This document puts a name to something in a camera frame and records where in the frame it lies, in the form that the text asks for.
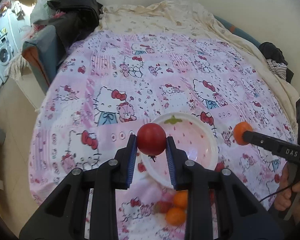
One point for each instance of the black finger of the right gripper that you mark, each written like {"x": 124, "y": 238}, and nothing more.
{"x": 283, "y": 149}

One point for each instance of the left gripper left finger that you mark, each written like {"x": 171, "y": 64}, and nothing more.
{"x": 126, "y": 157}

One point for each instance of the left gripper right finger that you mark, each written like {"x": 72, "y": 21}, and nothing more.
{"x": 178, "y": 164}

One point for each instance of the red tomato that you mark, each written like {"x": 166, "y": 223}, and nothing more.
{"x": 151, "y": 139}

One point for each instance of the orange mandarin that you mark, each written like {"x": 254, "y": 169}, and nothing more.
{"x": 180, "y": 199}
{"x": 175, "y": 216}
{"x": 239, "y": 129}

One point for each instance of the pink white strawberry plate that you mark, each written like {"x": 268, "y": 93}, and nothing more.
{"x": 191, "y": 135}

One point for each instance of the red strawberry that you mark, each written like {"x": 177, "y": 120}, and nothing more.
{"x": 162, "y": 207}

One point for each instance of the striped black garment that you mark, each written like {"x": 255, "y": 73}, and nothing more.
{"x": 276, "y": 61}

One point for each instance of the pink Hello Kitty bedsheet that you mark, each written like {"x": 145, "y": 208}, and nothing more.
{"x": 109, "y": 86}

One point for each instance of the grey orange chair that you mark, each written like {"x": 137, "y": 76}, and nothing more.
{"x": 44, "y": 52}

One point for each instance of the black clothing pile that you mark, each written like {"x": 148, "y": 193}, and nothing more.
{"x": 79, "y": 19}

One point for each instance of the white washing machine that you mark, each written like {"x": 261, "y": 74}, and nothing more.
{"x": 6, "y": 51}

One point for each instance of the white plastic bag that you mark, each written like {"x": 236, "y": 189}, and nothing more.
{"x": 41, "y": 11}

